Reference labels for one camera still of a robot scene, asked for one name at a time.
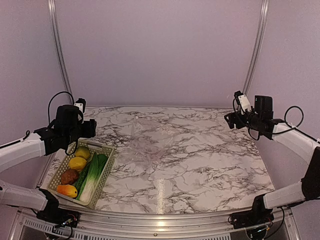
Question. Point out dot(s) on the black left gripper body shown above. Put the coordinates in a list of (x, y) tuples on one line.
[(89, 132)]

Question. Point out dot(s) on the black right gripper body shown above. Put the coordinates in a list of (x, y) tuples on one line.
[(253, 120)]

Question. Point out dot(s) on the green white bok choy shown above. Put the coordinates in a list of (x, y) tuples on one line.
[(97, 165)]

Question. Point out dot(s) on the yellow lemon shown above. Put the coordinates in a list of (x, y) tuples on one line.
[(77, 163)]

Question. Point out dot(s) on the beige perforated plastic basket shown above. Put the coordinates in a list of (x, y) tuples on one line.
[(93, 147)]

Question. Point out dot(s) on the clear zip top bag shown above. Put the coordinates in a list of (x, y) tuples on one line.
[(147, 142)]

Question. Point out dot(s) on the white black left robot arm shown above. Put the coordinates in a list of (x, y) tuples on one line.
[(67, 128)]

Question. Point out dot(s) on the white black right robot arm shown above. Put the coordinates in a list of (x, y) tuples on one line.
[(306, 147)]

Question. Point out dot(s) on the dark green cucumber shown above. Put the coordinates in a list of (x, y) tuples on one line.
[(82, 177)]

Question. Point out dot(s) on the brown potato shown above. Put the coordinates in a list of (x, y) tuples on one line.
[(69, 177)]

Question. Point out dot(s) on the orange yellow mango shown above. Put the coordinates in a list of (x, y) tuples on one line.
[(67, 190)]

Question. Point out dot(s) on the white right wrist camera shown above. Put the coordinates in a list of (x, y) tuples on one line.
[(243, 102)]

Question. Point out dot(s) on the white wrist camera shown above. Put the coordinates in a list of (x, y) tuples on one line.
[(81, 104), (243, 102)]

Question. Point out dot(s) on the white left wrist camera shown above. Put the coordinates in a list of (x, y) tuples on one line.
[(81, 104)]

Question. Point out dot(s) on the right aluminium frame post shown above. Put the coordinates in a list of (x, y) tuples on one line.
[(261, 28)]

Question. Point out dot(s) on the aluminium frame post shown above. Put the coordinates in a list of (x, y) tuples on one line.
[(58, 45), (261, 28)]

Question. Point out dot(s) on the aluminium front rail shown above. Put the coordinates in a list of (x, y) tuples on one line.
[(108, 225)]

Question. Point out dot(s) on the left aluminium frame post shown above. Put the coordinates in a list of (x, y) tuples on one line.
[(58, 45)]

